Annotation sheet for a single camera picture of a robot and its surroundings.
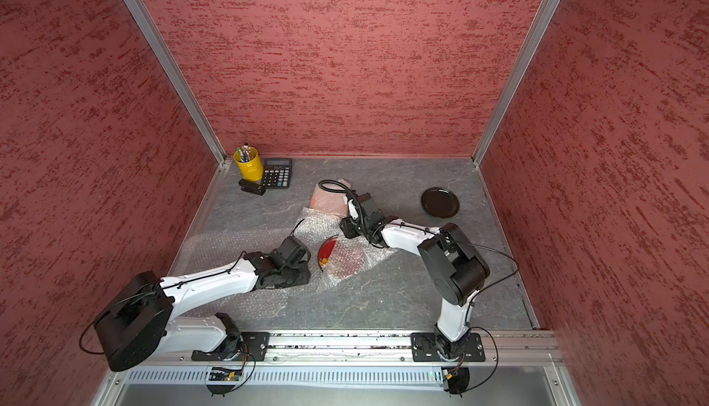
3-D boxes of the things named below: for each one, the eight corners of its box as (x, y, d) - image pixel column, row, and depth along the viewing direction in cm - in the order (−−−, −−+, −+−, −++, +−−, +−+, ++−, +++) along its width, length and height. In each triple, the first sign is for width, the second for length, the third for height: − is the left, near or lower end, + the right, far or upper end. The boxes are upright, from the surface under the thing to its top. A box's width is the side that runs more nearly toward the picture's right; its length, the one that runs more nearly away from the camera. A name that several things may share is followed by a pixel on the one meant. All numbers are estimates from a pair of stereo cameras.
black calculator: (258, 188, 111) (256, 185, 109) (267, 161, 121) (265, 158, 119) (290, 188, 111) (289, 185, 110) (296, 161, 121) (295, 158, 120)
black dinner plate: (424, 218, 104) (426, 213, 102) (420, 191, 113) (421, 186, 110) (460, 218, 105) (462, 213, 102) (453, 191, 113) (455, 186, 110)
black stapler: (237, 188, 112) (235, 184, 110) (243, 182, 115) (241, 178, 113) (261, 196, 110) (259, 192, 108) (267, 189, 112) (265, 185, 110)
